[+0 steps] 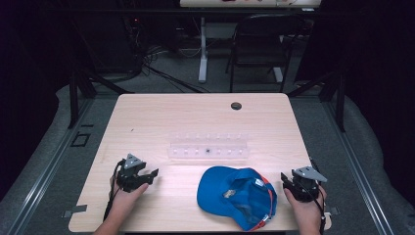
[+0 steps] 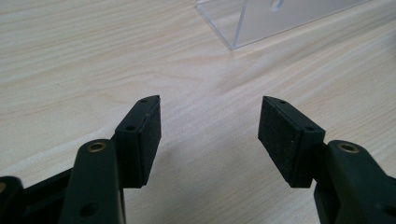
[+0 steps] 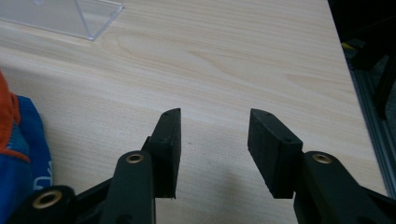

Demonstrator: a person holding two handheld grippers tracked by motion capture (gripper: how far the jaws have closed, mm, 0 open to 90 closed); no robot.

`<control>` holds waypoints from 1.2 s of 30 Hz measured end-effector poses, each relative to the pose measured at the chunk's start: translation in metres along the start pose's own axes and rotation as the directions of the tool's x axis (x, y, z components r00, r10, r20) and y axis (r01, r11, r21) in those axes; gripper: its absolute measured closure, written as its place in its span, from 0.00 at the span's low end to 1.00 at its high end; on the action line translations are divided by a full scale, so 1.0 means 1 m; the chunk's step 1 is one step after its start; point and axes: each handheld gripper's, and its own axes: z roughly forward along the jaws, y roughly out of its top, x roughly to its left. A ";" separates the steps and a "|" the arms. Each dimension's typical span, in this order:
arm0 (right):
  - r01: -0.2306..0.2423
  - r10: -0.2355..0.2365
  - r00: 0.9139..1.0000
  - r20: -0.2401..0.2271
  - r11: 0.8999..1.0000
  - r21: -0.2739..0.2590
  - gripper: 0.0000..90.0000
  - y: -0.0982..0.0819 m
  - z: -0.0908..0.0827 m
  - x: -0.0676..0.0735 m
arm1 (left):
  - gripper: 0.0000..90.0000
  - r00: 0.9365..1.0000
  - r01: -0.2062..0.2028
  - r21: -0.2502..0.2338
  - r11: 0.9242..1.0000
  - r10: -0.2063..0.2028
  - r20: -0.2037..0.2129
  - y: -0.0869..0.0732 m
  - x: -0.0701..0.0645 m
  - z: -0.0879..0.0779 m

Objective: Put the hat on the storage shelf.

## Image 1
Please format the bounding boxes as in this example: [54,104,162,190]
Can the black floor cables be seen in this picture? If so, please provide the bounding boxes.
[138,43,211,95]

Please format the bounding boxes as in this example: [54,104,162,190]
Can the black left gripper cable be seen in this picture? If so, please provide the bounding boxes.
[103,159,127,223]

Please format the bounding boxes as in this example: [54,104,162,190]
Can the black metal stand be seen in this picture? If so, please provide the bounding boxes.
[67,63,135,130]
[286,68,347,133]

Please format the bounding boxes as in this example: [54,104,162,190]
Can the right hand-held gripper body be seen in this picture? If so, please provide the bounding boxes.
[284,165,328,203]

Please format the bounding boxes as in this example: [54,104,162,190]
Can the person's left hand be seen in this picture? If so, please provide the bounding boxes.
[109,182,150,217]

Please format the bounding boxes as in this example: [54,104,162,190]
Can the person's right hand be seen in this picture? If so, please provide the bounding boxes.
[283,186,327,227]

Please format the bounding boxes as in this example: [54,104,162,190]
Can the black folding chair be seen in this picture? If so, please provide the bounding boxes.
[224,13,308,94]

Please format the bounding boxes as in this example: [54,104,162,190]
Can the black tape square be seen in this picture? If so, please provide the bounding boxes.
[69,131,92,148]

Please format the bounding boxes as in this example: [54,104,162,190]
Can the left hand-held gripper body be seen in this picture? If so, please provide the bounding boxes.
[115,153,148,193]

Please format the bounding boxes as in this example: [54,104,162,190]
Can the grey tape strip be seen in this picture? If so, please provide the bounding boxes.
[323,206,341,217]
[61,204,89,219]

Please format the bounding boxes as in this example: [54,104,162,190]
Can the clear plastic tray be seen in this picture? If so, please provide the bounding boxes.
[166,131,251,162]

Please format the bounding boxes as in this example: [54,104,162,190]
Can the aluminium floor rail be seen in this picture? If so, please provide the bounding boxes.
[321,97,396,235]
[5,97,96,235]

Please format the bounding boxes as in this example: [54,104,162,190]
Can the white desk leg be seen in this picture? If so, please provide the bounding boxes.
[272,66,285,84]
[198,16,209,84]

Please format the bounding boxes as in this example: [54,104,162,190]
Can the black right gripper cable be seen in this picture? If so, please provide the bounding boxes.
[307,156,328,235]

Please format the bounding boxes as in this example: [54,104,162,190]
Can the blue baseball cap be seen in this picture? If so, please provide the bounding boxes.
[196,165,278,232]

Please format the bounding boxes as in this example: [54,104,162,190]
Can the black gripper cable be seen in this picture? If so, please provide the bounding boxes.
[307,156,328,235]
[103,159,127,223]

